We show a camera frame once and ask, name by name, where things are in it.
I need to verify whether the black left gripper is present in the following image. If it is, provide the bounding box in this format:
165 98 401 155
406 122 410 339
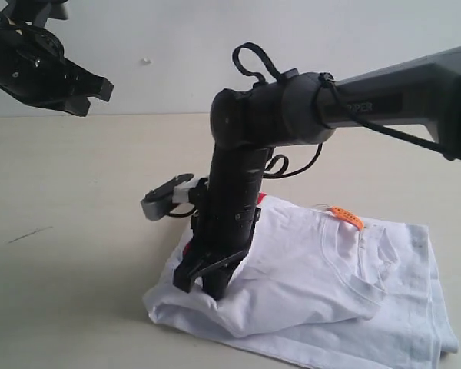
0 11 114 117

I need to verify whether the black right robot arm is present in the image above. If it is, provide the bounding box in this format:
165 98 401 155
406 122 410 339
173 42 461 299

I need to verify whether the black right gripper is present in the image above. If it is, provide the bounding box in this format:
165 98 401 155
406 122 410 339
172 176 263 301

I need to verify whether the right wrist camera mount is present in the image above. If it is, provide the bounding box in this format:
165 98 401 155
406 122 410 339
141 173 199 221

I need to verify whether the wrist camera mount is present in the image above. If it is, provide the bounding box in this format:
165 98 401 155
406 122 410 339
2 0 68 28
141 173 199 221

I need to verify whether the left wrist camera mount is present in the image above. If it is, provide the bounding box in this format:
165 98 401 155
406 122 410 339
2 0 68 28

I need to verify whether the orange neck label loop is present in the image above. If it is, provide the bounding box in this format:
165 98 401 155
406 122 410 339
328 207 364 231

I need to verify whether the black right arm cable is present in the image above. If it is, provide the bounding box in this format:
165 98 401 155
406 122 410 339
164 42 461 218

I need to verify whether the white t-shirt with red lettering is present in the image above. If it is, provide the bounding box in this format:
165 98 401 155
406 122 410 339
143 195 459 368

